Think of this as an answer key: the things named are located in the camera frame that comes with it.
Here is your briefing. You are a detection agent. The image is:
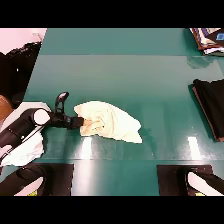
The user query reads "black garment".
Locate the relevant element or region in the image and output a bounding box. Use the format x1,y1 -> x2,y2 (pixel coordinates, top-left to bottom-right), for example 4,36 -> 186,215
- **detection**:
191,78 -> 224,143
0,41 -> 43,108

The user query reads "white garment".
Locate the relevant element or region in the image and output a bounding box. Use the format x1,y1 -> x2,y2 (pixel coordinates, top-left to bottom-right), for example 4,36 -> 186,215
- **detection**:
0,101 -> 52,168

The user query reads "brown garment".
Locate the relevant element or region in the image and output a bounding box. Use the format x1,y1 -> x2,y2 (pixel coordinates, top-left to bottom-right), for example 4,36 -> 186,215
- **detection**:
0,94 -> 15,124

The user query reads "cream shirt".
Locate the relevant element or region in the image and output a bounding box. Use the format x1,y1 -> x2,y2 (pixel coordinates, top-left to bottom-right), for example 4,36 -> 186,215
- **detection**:
73,100 -> 144,145

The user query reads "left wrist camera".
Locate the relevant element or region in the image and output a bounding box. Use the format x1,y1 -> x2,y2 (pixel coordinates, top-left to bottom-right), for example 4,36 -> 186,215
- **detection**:
53,91 -> 71,116

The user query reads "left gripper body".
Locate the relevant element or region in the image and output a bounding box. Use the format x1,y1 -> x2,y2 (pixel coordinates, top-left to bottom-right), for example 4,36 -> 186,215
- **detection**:
63,113 -> 86,131

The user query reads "heap of clothes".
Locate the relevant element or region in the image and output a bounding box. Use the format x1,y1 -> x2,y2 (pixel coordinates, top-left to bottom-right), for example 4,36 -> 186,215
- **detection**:
189,27 -> 224,57

